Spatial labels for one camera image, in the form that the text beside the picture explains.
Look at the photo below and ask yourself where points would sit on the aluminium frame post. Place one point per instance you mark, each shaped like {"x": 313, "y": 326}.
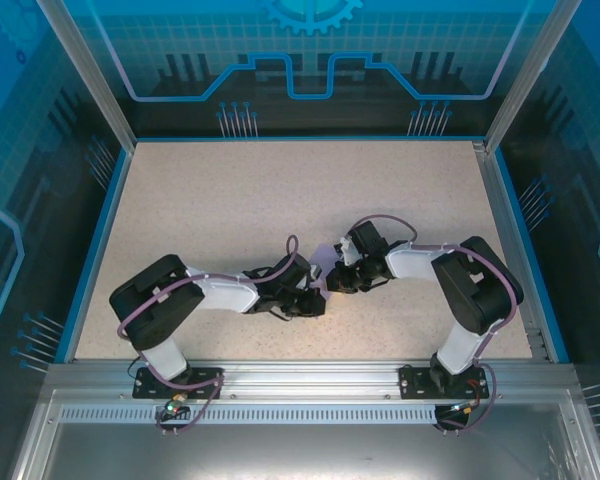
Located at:
{"x": 522, "y": 75}
{"x": 92, "y": 75}

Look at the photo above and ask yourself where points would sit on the aluminium mounting rail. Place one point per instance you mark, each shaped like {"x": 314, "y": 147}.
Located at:
{"x": 305, "y": 380}

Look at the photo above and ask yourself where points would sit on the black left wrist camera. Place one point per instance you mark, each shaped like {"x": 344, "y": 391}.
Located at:
{"x": 292, "y": 275}

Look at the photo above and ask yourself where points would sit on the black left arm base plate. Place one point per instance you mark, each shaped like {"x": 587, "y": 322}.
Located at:
{"x": 142, "y": 390}

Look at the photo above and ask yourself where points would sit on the aluminium side rail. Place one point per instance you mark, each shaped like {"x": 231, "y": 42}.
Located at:
{"x": 511, "y": 250}

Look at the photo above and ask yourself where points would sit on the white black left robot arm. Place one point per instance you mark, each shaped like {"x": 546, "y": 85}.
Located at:
{"x": 155, "y": 300}

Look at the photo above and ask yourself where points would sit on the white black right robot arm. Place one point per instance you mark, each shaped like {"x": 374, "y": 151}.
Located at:
{"x": 480, "y": 290}

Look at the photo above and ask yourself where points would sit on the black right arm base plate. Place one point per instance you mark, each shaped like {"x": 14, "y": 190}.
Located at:
{"x": 412, "y": 387}

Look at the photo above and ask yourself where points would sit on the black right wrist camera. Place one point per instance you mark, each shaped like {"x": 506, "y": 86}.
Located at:
{"x": 367, "y": 237}

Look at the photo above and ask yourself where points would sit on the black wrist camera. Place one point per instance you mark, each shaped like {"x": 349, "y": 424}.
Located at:
{"x": 292, "y": 275}
{"x": 367, "y": 237}

